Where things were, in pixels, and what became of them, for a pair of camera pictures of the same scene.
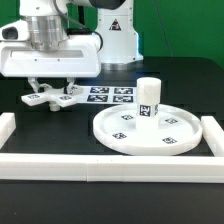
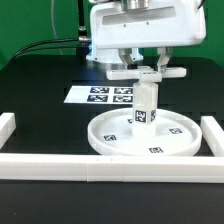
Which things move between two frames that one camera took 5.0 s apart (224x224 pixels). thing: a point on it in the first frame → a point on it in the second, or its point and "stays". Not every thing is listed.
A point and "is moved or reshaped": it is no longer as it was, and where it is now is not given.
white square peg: (148, 103) is moved or reshaped
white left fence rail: (7, 126) stays
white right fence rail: (213, 135) stays
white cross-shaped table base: (54, 97) → (146, 74)
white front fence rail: (112, 168) stays
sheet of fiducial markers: (108, 95) stays
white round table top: (177, 129) is moved or reshaped
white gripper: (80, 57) → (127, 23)
